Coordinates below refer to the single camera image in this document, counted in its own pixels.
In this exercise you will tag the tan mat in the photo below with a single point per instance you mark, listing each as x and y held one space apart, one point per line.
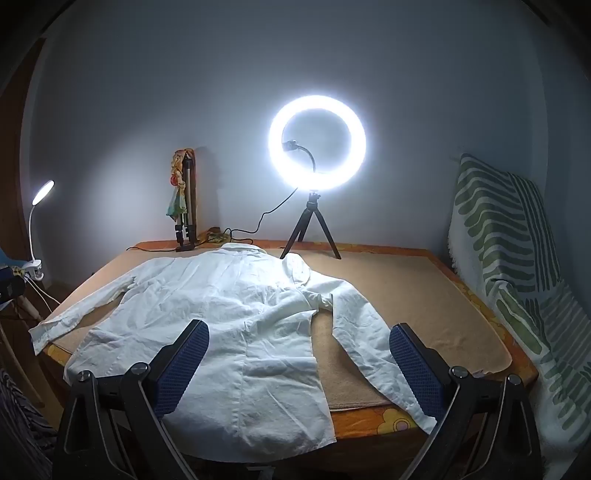
392 286

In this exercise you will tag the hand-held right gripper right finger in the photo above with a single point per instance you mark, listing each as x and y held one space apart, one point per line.
415 369

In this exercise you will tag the white clip lamp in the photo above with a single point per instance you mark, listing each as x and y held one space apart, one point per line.
45 189

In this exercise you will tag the dark object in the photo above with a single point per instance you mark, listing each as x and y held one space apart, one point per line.
10 284

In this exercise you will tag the white shirt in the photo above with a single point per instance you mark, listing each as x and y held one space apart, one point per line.
240 323

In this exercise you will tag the brown wooden door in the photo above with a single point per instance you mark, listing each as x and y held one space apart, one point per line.
18 138

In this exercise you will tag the black mini tripod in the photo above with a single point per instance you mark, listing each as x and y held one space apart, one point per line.
308 214

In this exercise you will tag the folded tripod stand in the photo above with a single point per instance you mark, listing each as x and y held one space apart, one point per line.
188 198

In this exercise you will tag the person's striped trouser leg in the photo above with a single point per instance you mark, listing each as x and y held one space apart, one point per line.
18 424

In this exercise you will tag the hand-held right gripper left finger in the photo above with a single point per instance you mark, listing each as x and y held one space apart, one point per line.
183 367

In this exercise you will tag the colourful scarf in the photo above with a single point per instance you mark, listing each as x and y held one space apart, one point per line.
178 194

